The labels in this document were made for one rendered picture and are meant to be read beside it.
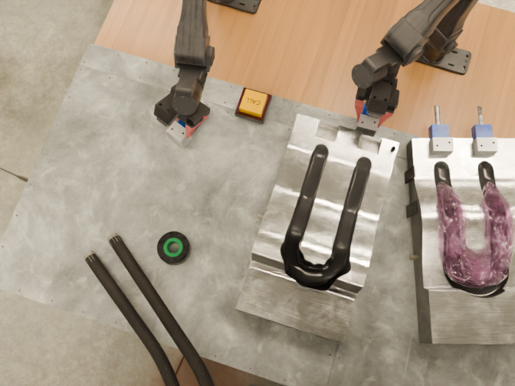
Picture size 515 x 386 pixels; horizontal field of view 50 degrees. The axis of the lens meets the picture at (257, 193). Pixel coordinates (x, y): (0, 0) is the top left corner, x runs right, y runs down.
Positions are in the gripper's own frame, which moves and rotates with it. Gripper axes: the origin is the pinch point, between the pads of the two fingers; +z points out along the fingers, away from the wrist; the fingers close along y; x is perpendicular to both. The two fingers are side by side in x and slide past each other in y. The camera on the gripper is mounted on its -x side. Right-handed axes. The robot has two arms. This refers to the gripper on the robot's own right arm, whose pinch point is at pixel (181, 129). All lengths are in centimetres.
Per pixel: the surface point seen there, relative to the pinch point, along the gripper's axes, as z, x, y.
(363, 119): -15.3, 25.4, 36.2
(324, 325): 7, -17, 58
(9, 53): 74, 42, -115
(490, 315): -9, 1, 85
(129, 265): 16.1, -30.7, 12.2
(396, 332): 8, -5, 73
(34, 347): 115, -33, -20
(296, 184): -5.8, 2.2, 33.1
